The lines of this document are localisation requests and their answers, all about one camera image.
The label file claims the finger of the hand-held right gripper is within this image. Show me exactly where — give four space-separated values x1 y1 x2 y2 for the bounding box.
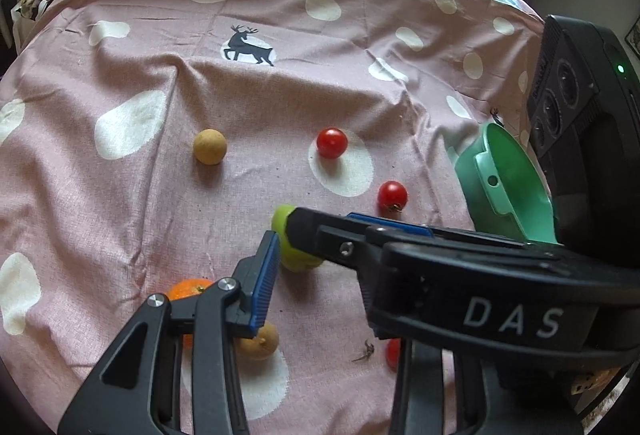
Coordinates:
286 208 386 271
346 212 531 248

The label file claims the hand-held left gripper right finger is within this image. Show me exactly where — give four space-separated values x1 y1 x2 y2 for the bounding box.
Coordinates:
390 342 583 435

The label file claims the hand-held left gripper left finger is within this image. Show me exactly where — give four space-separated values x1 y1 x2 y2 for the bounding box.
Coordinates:
57 231 281 435

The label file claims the green round fruit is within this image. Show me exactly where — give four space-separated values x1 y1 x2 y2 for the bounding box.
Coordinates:
271 205 326 272

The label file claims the orange mandarin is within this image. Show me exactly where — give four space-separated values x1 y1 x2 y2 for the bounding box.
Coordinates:
167 278 215 348

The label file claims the green plastic bowl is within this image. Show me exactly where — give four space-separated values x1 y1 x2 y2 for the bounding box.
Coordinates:
454 122 561 244

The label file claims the tan round longan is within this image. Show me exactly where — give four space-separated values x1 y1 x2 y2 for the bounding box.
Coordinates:
193 129 228 164
235 321 280 360

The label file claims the small dry stem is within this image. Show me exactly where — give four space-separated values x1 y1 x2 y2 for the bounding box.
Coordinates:
351 340 376 363

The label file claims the pink polka dot blanket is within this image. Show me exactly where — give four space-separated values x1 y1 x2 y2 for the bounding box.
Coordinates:
0 0 551 435

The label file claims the patterned white cloth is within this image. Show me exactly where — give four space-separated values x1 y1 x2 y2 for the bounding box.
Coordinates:
12 0 53 46

